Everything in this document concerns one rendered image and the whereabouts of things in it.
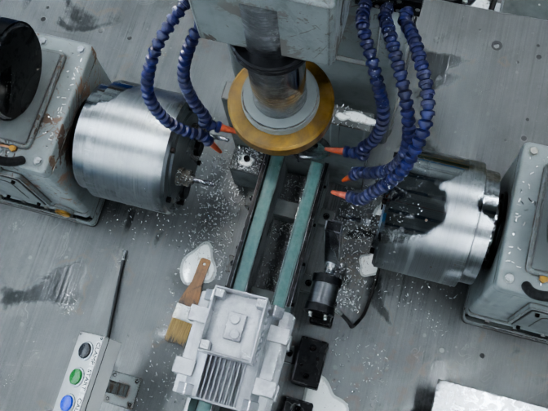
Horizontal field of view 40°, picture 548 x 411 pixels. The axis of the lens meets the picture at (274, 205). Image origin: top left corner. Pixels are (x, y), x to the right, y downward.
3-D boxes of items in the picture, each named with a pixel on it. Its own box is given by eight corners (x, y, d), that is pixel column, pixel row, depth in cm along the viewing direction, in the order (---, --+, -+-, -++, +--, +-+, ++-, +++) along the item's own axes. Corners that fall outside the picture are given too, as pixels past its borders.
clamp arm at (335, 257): (327, 252, 154) (327, 215, 130) (341, 255, 154) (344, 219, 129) (322, 268, 153) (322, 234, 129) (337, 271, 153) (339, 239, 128)
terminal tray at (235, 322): (218, 291, 145) (214, 284, 138) (272, 305, 144) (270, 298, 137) (201, 353, 142) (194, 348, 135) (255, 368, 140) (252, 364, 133)
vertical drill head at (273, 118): (251, 81, 145) (218, -91, 99) (343, 101, 143) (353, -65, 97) (224, 166, 140) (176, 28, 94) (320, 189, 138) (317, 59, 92)
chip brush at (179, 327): (196, 255, 176) (196, 254, 175) (216, 262, 175) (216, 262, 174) (163, 340, 170) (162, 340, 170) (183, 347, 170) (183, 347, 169)
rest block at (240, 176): (240, 161, 182) (235, 142, 171) (268, 168, 181) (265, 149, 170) (233, 184, 180) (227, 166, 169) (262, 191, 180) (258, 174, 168)
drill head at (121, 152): (77, 95, 177) (40, 41, 154) (227, 130, 172) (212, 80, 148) (40, 194, 170) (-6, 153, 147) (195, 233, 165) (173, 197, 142)
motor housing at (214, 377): (209, 301, 160) (195, 282, 142) (297, 324, 158) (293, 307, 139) (181, 395, 155) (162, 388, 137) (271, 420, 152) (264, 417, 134)
